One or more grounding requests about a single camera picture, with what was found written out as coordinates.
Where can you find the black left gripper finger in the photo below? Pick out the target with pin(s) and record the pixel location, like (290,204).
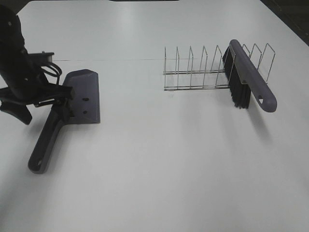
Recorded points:
(53,94)
(20,112)

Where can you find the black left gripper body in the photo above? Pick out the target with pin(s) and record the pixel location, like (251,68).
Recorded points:
(25,80)

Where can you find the purple plastic dustpan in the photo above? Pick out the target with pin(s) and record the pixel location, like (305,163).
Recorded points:
(84,108)

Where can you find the purple hand brush black bristles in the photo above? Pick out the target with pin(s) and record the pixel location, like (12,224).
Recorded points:
(244,80)

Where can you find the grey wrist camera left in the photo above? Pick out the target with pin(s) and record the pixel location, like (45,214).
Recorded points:
(42,58)

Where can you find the chrome wire dish rack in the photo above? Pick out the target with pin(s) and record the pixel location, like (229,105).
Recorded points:
(205,70)

